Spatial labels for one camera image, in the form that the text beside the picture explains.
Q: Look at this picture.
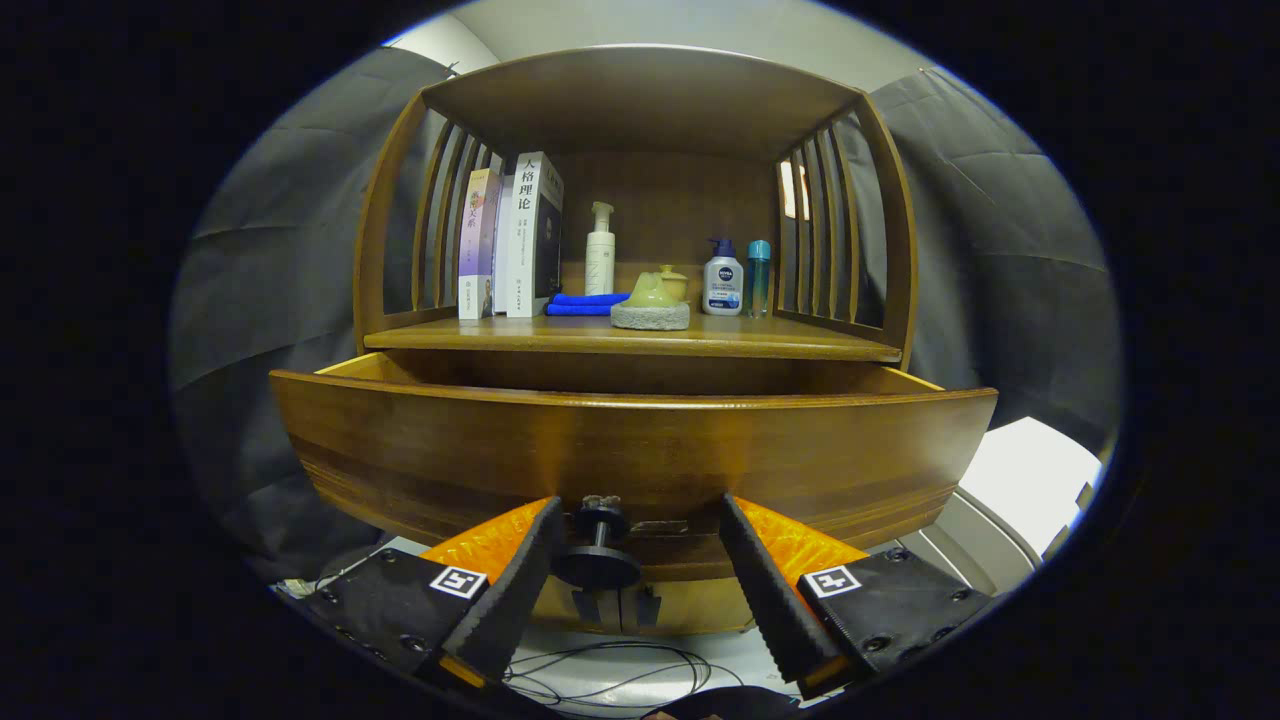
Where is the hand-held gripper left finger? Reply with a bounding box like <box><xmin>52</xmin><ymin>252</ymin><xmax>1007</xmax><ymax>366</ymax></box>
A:
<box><xmin>300</xmin><ymin>497</ymin><xmax>568</xmax><ymax>691</ymax></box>

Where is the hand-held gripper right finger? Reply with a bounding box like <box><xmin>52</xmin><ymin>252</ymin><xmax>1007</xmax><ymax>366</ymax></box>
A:
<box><xmin>719</xmin><ymin>492</ymin><xmax>996</xmax><ymax>701</ymax></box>

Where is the brown wooden drawer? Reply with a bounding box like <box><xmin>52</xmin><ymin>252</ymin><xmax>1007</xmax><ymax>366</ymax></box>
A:
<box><xmin>268</xmin><ymin>350</ymin><xmax>1001</xmax><ymax>591</ymax></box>

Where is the wooden cabinet door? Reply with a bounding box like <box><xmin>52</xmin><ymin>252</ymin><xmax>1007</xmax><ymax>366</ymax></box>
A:
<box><xmin>530</xmin><ymin>578</ymin><xmax>621</xmax><ymax>633</ymax></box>
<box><xmin>620</xmin><ymin>578</ymin><xmax>756</xmax><ymax>633</ymax></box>

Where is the wooden countertop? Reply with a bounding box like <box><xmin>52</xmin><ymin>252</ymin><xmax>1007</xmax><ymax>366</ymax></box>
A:
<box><xmin>363</xmin><ymin>313</ymin><xmax>903</xmax><ymax>364</ymax></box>

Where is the brown wooden cabinet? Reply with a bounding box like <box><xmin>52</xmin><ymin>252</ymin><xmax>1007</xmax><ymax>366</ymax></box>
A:
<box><xmin>352</xmin><ymin>44</ymin><xmax>919</xmax><ymax>636</ymax></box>

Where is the grey slotted plastic panel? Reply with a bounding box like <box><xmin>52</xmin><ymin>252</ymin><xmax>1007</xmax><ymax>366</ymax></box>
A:
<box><xmin>895</xmin><ymin>487</ymin><xmax>1041</xmax><ymax>601</ymax></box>

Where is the blue folded cloth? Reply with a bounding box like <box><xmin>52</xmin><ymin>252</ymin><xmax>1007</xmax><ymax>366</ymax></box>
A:
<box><xmin>545</xmin><ymin>291</ymin><xmax>631</xmax><ymax>317</ymax></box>

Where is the white blue-capped lotion bottle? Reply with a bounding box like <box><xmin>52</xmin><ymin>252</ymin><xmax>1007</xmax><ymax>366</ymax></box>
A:
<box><xmin>702</xmin><ymin>237</ymin><xmax>746</xmax><ymax>317</ymax></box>

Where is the teal slim bottle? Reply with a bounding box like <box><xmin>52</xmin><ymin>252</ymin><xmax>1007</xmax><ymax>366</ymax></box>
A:
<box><xmin>747</xmin><ymin>240</ymin><xmax>773</xmax><ymax>318</ymax></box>

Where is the thin white book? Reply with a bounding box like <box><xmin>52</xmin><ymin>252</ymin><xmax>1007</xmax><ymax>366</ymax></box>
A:
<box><xmin>493</xmin><ymin>175</ymin><xmax>516</xmax><ymax>316</ymax></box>

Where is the white pump bottle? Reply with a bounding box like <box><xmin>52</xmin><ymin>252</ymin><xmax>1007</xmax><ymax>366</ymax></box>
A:
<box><xmin>585</xmin><ymin>201</ymin><xmax>617</xmax><ymax>297</ymax></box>

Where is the thick white book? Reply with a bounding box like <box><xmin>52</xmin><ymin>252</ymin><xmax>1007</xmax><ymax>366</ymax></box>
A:
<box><xmin>506</xmin><ymin>151</ymin><xmax>565</xmax><ymax>319</ymax></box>

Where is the purple book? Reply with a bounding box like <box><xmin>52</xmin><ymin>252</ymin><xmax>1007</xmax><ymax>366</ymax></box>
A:
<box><xmin>458</xmin><ymin>168</ymin><xmax>501</xmax><ymax>321</ymax></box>

